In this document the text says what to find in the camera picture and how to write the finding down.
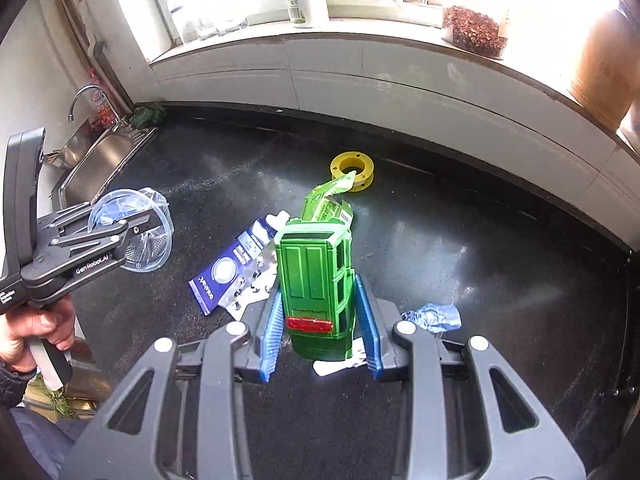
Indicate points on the bag of dried red bits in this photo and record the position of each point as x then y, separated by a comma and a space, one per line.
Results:
472, 32

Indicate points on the brown jar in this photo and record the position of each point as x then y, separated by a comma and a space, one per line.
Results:
600, 70

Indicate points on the grey wall pipe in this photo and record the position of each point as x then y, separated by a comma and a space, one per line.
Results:
112, 80

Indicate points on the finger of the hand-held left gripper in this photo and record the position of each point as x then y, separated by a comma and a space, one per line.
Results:
105, 240
70, 215

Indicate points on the dark green cloth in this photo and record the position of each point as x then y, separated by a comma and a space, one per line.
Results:
150, 115

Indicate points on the blue and white toothpaste tube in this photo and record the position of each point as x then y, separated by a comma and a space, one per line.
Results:
225, 272

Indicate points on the torn green carton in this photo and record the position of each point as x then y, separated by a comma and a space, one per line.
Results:
325, 195

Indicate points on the stainless steel sink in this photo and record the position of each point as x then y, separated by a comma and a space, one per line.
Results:
105, 160

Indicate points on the red detergent bottle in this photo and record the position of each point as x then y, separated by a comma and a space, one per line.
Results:
105, 110

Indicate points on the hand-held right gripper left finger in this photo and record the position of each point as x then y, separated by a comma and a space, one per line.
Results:
272, 340

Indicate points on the chrome faucet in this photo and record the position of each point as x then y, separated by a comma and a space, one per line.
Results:
82, 91

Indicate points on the green toy car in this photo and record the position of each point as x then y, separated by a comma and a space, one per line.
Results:
310, 280

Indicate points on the clear plastic cup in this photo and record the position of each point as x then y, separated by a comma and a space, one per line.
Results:
161, 217

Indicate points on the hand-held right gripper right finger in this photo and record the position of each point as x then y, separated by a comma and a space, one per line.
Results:
367, 330

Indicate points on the yellow tape roll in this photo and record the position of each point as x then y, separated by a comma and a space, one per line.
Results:
345, 160

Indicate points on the crumpled blue foil wrapper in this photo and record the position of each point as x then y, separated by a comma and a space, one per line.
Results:
432, 316

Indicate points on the green leafy vegetable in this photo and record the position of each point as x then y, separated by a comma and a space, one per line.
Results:
60, 402

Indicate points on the person's left forearm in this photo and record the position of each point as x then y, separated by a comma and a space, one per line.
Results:
12, 385

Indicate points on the crumpled white paper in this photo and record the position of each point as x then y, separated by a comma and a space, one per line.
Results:
330, 367

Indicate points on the clear drinking glass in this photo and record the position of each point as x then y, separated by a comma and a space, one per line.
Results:
227, 26
207, 30

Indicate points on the person's dark trousers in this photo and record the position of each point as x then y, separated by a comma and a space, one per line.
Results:
35, 450

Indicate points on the person's left hand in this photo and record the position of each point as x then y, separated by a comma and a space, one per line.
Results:
30, 332

